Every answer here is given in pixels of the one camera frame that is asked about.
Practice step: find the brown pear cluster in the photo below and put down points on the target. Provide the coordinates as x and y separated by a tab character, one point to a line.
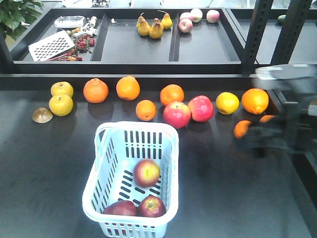
154	31

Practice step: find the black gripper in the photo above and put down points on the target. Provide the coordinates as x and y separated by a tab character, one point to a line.
294	130

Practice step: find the yellow pear apple rear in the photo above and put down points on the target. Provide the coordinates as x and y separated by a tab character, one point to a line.
62	88

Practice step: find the pink red apple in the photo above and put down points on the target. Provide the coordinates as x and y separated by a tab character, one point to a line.
177	114
201	108

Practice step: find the small orange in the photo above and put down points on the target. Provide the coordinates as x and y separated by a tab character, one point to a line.
266	118
241	128
146	110

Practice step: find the white perforated grater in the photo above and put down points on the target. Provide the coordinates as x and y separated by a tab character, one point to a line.
50	46

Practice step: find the small orange front right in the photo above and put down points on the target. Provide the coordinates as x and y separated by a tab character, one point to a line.
266	118

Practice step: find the large orange back left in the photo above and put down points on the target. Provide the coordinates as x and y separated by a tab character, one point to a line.
171	93

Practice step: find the pink apple cluster back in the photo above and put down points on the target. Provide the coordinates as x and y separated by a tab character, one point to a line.
187	19

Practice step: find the pink red apple right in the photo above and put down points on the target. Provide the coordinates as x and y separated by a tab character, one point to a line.
201	108

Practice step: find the light blue plastic basket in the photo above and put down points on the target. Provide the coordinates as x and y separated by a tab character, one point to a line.
119	147

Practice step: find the large orange near divider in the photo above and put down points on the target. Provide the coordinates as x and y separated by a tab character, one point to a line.
255	101

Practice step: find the yellow pear apple front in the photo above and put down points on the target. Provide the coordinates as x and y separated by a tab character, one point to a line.
61	105

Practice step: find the red strawberries pile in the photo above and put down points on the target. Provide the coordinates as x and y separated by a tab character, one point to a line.
83	44

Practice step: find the dark red apple front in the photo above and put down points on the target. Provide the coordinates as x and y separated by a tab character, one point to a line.
146	173

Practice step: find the small orange front left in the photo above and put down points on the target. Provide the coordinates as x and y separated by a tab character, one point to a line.
241	128

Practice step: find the yellow orange citrus fruit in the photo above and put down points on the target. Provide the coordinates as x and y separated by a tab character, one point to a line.
227	103

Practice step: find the brown half shell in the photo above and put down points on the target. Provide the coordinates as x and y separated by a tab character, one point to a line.
42	115

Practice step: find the yellow pear apple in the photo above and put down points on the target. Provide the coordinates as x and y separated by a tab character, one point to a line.
62	88
61	105

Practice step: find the pink red apple left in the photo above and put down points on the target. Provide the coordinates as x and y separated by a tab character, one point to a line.
177	114

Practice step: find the dark red apple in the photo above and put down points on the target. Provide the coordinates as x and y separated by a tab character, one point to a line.
146	173
152	207
122	207

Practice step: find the orange far left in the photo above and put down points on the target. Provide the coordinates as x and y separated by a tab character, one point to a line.
95	91

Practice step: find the small orange centre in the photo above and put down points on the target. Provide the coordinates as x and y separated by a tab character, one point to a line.
146	110

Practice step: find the green potted plant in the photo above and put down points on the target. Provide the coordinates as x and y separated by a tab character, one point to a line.
13	13

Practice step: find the black metal upright post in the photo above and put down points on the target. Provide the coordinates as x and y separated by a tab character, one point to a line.
280	36

